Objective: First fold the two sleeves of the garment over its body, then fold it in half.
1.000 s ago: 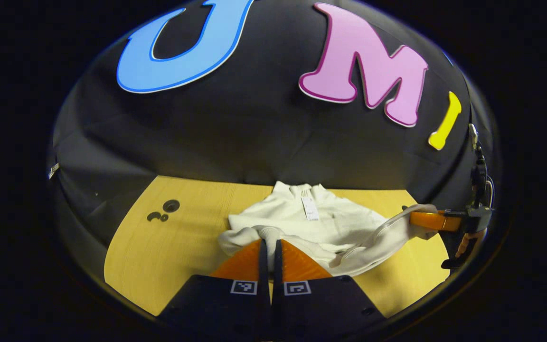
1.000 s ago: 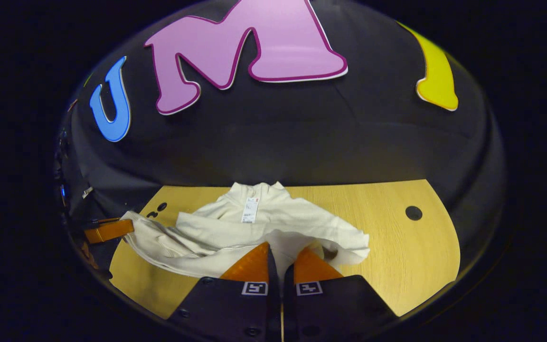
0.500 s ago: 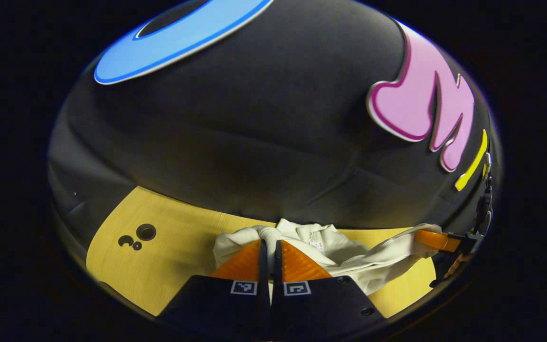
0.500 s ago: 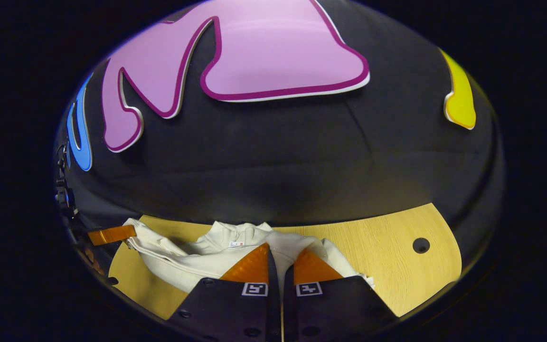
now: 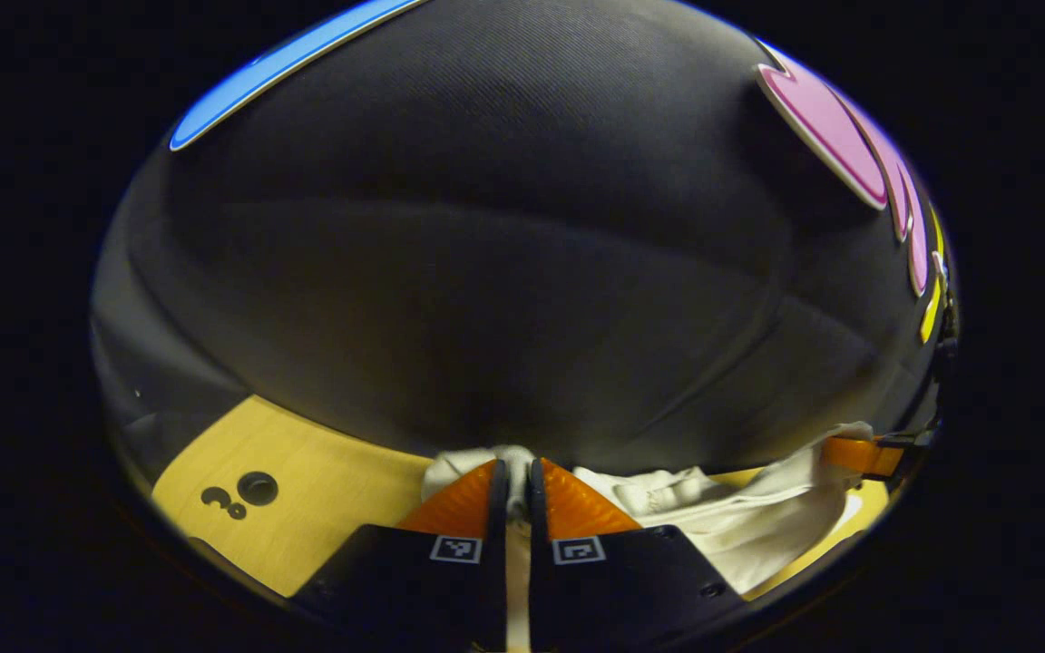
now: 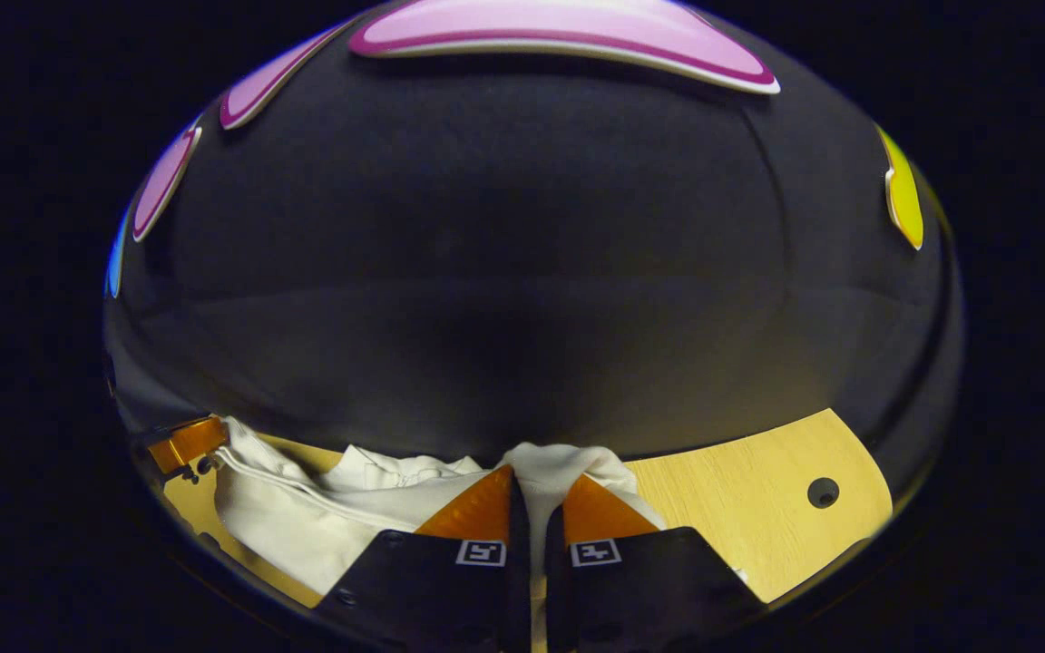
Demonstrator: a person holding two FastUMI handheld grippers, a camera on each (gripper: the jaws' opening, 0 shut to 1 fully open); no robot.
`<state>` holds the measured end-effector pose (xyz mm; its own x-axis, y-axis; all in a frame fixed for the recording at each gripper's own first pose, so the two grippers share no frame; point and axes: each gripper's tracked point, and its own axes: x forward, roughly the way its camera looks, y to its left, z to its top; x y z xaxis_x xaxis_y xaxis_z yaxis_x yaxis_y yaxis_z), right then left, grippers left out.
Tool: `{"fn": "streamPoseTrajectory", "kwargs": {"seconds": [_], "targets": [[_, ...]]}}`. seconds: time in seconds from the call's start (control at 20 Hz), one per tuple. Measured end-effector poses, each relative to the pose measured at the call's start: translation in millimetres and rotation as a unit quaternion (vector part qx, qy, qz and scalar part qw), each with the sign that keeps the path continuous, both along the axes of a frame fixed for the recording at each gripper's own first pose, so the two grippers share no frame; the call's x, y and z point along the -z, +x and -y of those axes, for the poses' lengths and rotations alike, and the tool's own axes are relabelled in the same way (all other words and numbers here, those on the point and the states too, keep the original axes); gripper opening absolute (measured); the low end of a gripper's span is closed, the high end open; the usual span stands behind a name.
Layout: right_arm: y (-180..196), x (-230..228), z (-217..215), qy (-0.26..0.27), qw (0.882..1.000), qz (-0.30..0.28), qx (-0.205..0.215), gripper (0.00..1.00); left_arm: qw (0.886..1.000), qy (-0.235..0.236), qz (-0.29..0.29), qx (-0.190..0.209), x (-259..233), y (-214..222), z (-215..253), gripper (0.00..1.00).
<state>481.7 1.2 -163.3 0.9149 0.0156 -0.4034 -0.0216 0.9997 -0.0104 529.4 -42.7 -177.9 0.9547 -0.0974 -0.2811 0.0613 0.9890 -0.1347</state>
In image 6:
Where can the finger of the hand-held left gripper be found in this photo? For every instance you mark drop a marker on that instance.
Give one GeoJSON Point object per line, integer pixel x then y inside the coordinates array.
{"type": "Point", "coordinates": [185, 443]}

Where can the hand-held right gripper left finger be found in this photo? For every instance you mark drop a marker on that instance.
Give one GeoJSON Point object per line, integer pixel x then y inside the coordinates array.
{"type": "Point", "coordinates": [432, 589]}

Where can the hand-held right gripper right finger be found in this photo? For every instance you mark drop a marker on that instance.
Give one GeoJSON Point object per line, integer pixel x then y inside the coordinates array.
{"type": "Point", "coordinates": [649, 589]}

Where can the white garment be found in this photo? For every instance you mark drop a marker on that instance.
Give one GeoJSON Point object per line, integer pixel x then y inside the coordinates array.
{"type": "Point", "coordinates": [305, 526]}

